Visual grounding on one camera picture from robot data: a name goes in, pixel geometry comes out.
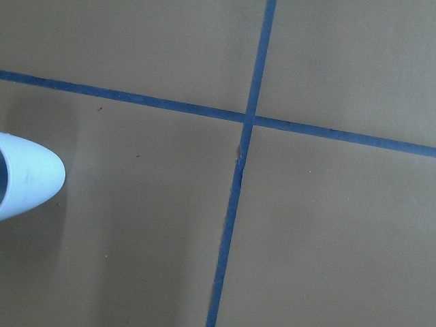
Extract blue-grey plastic cup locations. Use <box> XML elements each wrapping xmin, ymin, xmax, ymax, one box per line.
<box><xmin>1</xmin><ymin>133</ymin><xmax>65</xmax><ymax>220</ymax></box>

